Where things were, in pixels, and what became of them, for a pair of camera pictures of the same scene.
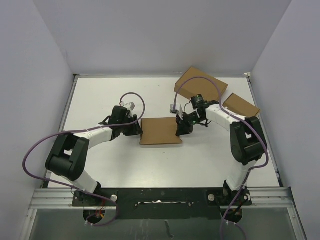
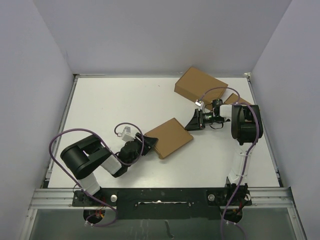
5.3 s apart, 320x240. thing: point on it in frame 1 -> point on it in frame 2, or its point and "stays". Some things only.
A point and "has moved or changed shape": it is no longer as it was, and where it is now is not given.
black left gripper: [135, 130] -> [149, 142]
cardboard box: [159, 131] has moved or changed shape
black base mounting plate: [164, 203] stays
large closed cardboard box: [192, 87] stays
